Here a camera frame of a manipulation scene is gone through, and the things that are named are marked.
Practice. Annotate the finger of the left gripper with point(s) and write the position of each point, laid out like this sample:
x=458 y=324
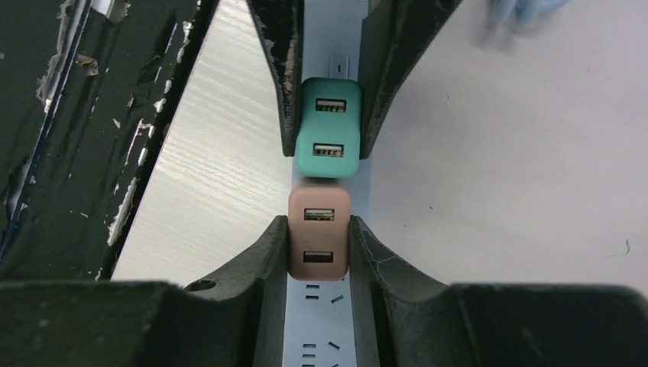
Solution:
x=279 y=24
x=394 y=36

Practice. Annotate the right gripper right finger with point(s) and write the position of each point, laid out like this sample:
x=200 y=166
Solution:
x=403 y=317

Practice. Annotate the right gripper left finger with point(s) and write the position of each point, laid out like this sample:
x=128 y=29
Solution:
x=233 y=316

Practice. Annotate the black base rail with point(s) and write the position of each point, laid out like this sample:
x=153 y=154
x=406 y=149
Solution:
x=104 y=132

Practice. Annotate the light blue power strip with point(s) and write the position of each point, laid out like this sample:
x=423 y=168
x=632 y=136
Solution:
x=319 y=322

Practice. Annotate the pink adapter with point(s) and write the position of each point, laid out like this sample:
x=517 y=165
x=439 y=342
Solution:
x=319 y=212

